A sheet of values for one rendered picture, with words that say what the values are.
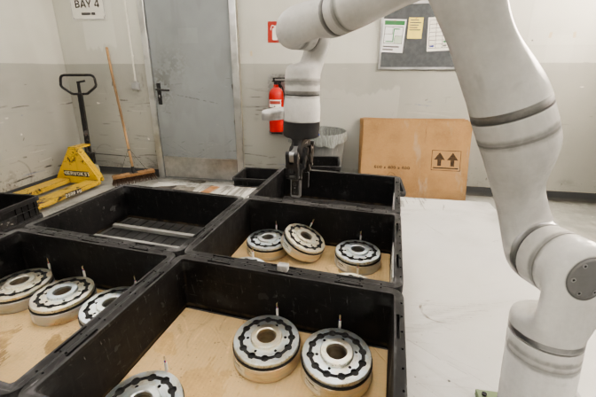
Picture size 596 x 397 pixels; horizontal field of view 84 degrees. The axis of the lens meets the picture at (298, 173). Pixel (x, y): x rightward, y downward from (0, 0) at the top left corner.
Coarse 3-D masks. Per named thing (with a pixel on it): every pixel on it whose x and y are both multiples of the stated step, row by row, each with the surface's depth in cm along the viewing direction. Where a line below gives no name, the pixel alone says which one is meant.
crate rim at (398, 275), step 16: (240, 208) 83; (320, 208) 83; (336, 208) 82; (352, 208) 82; (400, 224) 73; (400, 240) 67; (208, 256) 61; (224, 256) 61; (400, 256) 61; (304, 272) 56; (320, 272) 56; (400, 272) 56; (400, 288) 53
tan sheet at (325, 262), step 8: (240, 248) 83; (328, 248) 83; (232, 256) 80; (240, 256) 80; (248, 256) 80; (288, 256) 80; (320, 256) 80; (328, 256) 80; (384, 256) 80; (296, 264) 76; (304, 264) 76; (312, 264) 76; (320, 264) 76; (328, 264) 76; (384, 264) 76; (336, 272) 73; (344, 272) 73; (376, 272) 73; (384, 272) 73; (384, 280) 70
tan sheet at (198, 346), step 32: (192, 320) 59; (224, 320) 59; (160, 352) 53; (192, 352) 53; (224, 352) 53; (384, 352) 53; (192, 384) 47; (224, 384) 47; (256, 384) 47; (288, 384) 47; (384, 384) 47
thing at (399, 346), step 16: (192, 256) 61; (160, 272) 56; (256, 272) 57; (272, 272) 56; (288, 272) 56; (144, 288) 52; (352, 288) 52; (368, 288) 52; (384, 288) 52; (128, 304) 48; (400, 304) 48; (112, 320) 45; (400, 320) 45; (96, 336) 43; (400, 336) 43; (64, 352) 40; (80, 352) 41; (400, 352) 40; (48, 368) 38; (400, 368) 38; (32, 384) 36; (400, 384) 36
